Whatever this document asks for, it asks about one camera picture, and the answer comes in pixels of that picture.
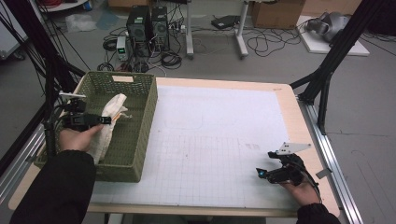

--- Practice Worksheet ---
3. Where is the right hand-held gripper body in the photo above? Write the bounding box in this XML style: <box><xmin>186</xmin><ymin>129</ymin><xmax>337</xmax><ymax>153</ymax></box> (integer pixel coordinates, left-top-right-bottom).
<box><xmin>265</xmin><ymin>142</ymin><xmax>312</xmax><ymax>187</ymax></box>

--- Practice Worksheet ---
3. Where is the brown cardboard box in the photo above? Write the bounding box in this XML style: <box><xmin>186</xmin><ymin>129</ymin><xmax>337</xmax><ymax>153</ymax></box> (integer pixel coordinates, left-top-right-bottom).
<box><xmin>250</xmin><ymin>0</ymin><xmax>306</xmax><ymax>30</ymax></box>

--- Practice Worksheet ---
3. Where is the black computer tower round fan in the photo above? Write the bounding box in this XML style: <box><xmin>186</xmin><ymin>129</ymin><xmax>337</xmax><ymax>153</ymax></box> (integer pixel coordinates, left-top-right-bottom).
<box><xmin>150</xmin><ymin>6</ymin><xmax>171</xmax><ymax>52</ymax></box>

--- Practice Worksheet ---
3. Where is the white grid mat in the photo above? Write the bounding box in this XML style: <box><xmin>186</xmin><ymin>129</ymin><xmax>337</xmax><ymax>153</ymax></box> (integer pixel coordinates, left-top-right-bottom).
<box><xmin>90</xmin><ymin>85</ymin><xmax>298</xmax><ymax>210</ymax></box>

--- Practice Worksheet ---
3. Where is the green woven basket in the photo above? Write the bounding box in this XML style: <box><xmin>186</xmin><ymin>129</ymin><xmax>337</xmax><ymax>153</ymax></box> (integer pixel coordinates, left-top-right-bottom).
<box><xmin>34</xmin><ymin>70</ymin><xmax>159</xmax><ymax>183</ymax></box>

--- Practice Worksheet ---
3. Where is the black flat device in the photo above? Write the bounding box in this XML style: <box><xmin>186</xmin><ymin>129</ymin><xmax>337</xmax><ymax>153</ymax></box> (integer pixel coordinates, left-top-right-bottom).
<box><xmin>210</xmin><ymin>14</ymin><xmax>241</xmax><ymax>31</ymax></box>

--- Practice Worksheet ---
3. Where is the white floor board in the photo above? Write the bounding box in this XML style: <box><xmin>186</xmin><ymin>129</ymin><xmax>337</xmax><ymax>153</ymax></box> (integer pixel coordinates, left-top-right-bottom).
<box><xmin>296</xmin><ymin>15</ymin><xmax>371</xmax><ymax>57</ymax></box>

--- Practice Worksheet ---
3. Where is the white desk leg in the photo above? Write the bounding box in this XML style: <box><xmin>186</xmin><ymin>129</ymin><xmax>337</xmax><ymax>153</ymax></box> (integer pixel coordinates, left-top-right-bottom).
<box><xmin>185</xmin><ymin>0</ymin><xmax>195</xmax><ymax>60</ymax></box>
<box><xmin>234</xmin><ymin>0</ymin><xmax>250</xmax><ymax>60</ymax></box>

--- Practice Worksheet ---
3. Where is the black computer tower green sticker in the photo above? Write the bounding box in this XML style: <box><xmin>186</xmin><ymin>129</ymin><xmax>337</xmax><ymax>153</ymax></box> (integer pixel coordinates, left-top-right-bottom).
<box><xmin>125</xmin><ymin>5</ymin><xmax>152</xmax><ymax>58</ymax></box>

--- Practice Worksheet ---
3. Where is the coiled black cable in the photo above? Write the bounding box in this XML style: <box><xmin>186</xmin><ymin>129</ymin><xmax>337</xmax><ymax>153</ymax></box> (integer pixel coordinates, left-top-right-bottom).
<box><xmin>96</xmin><ymin>62</ymin><xmax>115</xmax><ymax>73</ymax></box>
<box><xmin>160</xmin><ymin>50</ymin><xmax>183</xmax><ymax>70</ymax></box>

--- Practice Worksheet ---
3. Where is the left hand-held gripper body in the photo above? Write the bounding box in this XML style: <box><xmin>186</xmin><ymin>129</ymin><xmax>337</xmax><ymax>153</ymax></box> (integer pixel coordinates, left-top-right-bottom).
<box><xmin>59</xmin><ymin>91</ymin><xmax>101</xmax><ymax>132</ymax></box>

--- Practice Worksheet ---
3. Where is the white power strip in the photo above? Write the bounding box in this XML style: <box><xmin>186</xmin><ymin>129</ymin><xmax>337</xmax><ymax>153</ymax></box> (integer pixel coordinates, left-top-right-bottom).
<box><xmin>167</xmin><ymin>23</ymin><xmax>187</xmax><ymax>32</ymax></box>

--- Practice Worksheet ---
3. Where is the black cable tangle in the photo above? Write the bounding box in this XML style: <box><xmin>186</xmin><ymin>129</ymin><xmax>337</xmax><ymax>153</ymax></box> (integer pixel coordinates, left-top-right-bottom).
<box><xmin>247</xmin><ymin>26</ymin><xmax>307</xmax><ymax>58</ymax></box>

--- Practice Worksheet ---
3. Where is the aluminium rail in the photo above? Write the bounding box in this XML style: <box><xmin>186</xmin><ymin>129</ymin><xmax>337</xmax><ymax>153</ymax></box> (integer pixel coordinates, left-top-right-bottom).
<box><xmin>0</xmin><ymin>120</ymin><xmax>52</xmax><ymax>203</ymax></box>
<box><xmin>298</xmin><ymin>99</ymin><xmax>364</xmax><ymax>224</ymax></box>

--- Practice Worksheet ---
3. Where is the clear plastic bag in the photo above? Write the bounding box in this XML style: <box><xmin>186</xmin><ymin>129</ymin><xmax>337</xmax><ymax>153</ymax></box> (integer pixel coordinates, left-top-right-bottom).
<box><xmin>64</xmin><ymin>12</ymin><xmax>98</xmax><ymax>34</ymax></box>

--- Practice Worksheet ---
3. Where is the black metal frame stand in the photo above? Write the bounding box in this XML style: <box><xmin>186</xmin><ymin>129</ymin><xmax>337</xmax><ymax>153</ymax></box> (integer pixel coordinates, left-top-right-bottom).
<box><xmin>290</xmin><ymin>0</ymin><xmax>387</xmax><ymax>135</ymax></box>
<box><xmin>0</xmin><ymin>0</ymin><xmax>87</xmax><ymax>124</ymax></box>

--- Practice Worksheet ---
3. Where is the right hand-held gripper black cable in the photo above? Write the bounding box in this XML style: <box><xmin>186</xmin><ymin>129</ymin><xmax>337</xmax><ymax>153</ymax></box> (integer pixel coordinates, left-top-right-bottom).
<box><xmin>298</xmin><ymin>164</ymin><xmax>323</xmax><ymax>203</ymax></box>

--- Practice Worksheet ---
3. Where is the person's left hand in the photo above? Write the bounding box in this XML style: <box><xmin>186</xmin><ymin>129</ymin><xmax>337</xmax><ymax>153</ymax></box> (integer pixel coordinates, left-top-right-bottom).
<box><xmin>59</xmin><ymin>124</ymin><xmax>106</xmax><ymax>153</ymax></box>

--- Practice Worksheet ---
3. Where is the grey metal bracket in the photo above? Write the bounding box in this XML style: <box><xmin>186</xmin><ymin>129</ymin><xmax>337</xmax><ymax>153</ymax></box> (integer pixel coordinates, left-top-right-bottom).
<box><xmin>315</xmin><ymin>167</ymin><xmax>333</xmax><ymax>180</ymax></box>

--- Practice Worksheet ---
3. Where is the person's right hand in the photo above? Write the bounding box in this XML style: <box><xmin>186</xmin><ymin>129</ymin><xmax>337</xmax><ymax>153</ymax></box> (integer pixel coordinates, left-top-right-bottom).
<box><xmin>279</xmin><ymin>178</ymin><xmax>321</xmax><ymax>207</ymax></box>

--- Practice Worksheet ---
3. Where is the grey power supply box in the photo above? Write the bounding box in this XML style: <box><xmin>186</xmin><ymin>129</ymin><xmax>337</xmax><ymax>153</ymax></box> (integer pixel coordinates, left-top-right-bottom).
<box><xmin>116</xmin><ymin>35</ymin><xmax>129</xmax><ymax>62</ymax></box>

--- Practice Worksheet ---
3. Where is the cream printed cloth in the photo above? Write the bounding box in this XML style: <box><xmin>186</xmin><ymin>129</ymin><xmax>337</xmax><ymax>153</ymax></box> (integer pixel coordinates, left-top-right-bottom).
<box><xmin>88</xmin><ymin>92</ymin><xmax>134</xmax><ymax>165</ymax></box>

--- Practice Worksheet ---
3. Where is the grey robot head shell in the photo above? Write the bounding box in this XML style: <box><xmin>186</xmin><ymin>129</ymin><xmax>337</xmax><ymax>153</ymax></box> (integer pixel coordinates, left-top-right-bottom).
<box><xmin>305</xmin><ymin>11</ymin><xmax>351</xmax><ymax>43</ymax></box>

